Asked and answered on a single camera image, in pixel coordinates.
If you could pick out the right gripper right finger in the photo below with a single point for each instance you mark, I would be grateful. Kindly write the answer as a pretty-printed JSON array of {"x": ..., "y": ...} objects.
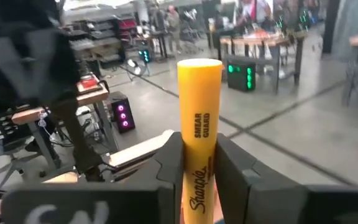
[{"x": 250, "y": 196}]

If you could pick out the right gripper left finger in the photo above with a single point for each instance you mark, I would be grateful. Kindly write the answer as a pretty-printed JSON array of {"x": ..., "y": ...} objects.
[{"x": 174, "y": 174}]

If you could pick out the black pillar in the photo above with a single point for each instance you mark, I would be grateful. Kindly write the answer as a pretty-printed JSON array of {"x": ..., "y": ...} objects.
[{"x": 331, "y": 25}]

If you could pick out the person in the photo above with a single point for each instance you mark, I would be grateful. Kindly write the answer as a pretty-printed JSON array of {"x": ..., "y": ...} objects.
[
  {"x": 256, "y": 12},
  {"x": 174, "y": 25}
]

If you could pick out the computer tower green lights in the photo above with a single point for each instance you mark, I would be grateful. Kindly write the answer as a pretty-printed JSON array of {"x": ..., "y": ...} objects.
[{"x": 241, "y": 76}]

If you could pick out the yellow Sharpie highlighter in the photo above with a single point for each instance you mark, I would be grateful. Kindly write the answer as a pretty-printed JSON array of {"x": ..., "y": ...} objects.
[{"x": 199, "y": 93}]

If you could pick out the wooden workbench grey legs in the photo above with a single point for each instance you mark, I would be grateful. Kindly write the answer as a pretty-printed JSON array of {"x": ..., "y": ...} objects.
[{"x": 30, "y": 115}]

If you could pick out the red box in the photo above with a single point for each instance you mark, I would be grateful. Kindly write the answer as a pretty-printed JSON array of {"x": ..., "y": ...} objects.
[{"x": 88, "y": 83}]

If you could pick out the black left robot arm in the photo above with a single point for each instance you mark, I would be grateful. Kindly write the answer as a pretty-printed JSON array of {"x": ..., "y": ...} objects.
[{"x": 26, "y": 62}]

